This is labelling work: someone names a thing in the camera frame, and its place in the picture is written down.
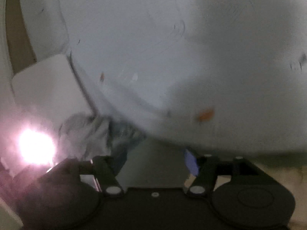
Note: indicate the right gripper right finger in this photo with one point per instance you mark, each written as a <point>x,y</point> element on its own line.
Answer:
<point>206,169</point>

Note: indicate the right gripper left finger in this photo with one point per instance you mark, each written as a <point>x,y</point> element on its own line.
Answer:
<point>103,177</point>

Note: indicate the cream beige garment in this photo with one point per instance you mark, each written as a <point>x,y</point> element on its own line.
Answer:
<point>294,179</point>

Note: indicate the dark denim garment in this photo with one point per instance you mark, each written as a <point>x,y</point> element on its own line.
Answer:
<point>122,139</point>

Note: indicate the grey blue crumpled garment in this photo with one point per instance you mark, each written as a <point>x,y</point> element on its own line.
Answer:
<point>83,137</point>

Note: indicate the carrot print bed sheet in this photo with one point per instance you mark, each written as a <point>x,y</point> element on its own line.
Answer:
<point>219,75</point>

